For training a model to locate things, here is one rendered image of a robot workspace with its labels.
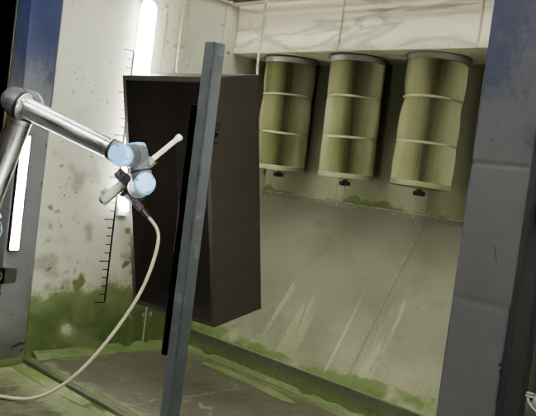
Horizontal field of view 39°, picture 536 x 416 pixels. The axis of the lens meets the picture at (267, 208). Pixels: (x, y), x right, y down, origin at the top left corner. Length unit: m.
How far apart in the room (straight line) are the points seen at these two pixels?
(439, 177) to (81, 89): 2.03
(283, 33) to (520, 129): 2.87
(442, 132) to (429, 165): 0.19
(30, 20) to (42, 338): 1.75
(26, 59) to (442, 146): 2.24
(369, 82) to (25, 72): 1.91
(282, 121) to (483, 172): 2.82
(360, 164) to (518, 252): 2.45
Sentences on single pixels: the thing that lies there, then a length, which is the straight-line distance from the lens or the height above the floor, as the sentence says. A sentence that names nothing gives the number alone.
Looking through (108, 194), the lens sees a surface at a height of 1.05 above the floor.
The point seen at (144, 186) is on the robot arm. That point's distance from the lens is 3.20.
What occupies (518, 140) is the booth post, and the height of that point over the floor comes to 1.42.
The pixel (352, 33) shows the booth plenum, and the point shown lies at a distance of 4.49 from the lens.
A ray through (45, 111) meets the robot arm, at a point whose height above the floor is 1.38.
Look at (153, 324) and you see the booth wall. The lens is 4.97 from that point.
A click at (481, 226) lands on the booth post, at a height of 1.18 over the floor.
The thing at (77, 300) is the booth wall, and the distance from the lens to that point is 4.62.
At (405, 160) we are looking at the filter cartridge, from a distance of 4.15.
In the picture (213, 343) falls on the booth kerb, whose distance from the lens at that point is 4.89.
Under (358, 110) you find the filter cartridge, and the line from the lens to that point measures 4.50.
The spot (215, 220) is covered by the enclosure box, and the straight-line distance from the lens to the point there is 3.64.
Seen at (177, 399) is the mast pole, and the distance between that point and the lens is 2.62.
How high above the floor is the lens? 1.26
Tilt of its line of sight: 3 degrees down
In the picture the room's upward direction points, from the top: 7 degrees clockwise
